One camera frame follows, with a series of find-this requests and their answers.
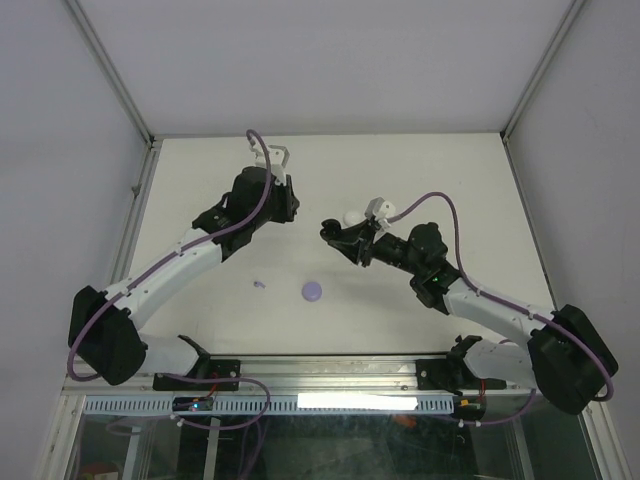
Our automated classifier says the white earbud case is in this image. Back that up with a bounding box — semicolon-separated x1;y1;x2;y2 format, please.
343;210;365;227

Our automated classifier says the slotted cable duct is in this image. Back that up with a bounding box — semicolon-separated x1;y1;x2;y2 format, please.
84;393;454;416

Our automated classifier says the aluminium front rail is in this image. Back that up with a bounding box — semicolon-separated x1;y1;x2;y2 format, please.
62;354;530;396

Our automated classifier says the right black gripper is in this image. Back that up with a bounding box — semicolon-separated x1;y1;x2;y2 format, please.
327;218;425;278

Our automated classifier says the purple earbud case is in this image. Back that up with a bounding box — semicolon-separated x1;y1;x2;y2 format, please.
301;281;323;302

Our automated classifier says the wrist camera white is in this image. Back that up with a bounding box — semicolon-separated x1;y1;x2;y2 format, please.
364;197;396;230
250;144;290;186

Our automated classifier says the black earbud case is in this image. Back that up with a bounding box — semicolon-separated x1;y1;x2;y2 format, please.
320;218;342;242

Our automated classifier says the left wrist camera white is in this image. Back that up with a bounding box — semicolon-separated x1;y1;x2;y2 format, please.
250;144;290;186

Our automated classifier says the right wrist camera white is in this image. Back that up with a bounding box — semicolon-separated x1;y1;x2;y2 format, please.
364;197;396;230

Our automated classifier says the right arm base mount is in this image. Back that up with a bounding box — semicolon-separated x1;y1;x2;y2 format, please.
415;335;507;396

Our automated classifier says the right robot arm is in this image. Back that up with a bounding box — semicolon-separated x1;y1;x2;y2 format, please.
320;219;618;415

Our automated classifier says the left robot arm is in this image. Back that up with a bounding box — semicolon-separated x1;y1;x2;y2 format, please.
67;166;300;389

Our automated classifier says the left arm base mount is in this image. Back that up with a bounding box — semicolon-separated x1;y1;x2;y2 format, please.
152;335;242;393

